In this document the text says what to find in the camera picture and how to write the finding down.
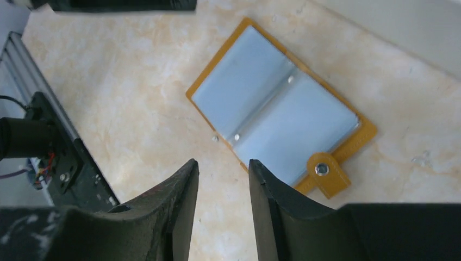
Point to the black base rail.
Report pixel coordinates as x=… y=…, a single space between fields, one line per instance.
x=47 y=134

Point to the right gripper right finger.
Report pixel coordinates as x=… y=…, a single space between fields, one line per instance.
x=291 y=226

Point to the orange leather card holder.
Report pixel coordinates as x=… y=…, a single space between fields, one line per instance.
x=268 y=105

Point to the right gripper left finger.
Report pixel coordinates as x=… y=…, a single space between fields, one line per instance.
x=156 y=225

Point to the white plastic bin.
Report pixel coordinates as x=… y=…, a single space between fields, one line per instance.
x=429 y=30

